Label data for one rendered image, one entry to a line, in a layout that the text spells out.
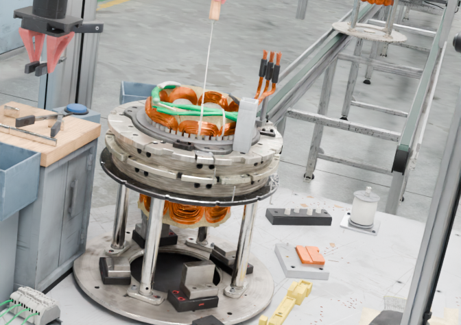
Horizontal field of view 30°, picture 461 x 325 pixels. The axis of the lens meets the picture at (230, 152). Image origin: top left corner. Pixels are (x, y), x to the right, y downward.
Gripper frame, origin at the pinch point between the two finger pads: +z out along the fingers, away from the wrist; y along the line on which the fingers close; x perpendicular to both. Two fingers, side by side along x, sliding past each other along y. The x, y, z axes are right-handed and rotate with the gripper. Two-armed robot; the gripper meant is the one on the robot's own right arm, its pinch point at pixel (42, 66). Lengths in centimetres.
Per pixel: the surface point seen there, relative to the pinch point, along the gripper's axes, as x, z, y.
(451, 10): 334, 20, 62
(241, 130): 3.1, 2.9, 36.3
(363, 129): 174, 48, 44
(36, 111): 6.4, 11.0, -3.5
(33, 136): -7.9, 9.9, 3.8
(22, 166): -17.6, 11.4, 7.1
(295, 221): 51, 37, 43
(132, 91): 38.9, 13.0, 2.6
